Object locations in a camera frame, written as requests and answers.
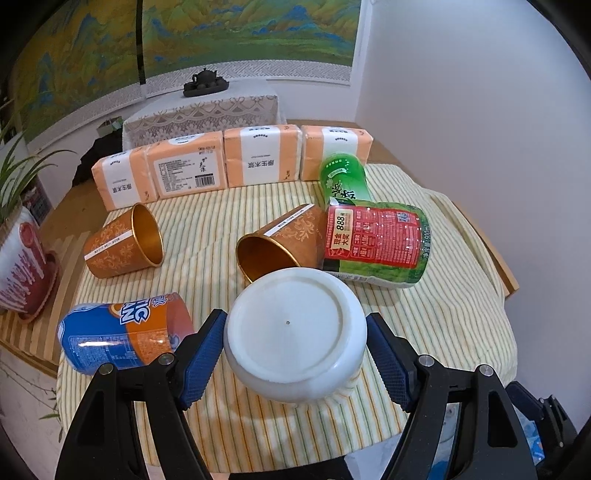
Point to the lace covered table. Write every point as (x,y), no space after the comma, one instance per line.
(203,117)

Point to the potted plant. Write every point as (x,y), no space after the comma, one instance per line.
(21,240)

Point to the landscape wall painting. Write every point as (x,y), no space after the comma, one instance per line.
(184,50)

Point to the white upside-down bowl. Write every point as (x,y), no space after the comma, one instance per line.
(295,332)

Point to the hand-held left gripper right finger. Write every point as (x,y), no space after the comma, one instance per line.
(390,364)

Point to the orange patterned paper cup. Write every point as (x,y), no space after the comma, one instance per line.
(123,242)
(281,240)

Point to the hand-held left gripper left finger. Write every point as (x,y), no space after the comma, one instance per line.
(199,364)

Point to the striped yellow tablecloth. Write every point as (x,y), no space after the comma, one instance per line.
(286,258)

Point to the orange tissue pack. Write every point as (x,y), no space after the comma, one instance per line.
(323,152)
(121,177)
(263,157)
(184,166)

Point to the blue and orange bottle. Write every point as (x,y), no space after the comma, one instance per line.
(124,330)

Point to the wooden table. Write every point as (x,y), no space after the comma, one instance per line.
(471,217)

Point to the green bottle with red label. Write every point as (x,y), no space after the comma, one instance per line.
(376,244)

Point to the black teapot set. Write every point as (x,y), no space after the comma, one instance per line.
(204,83)

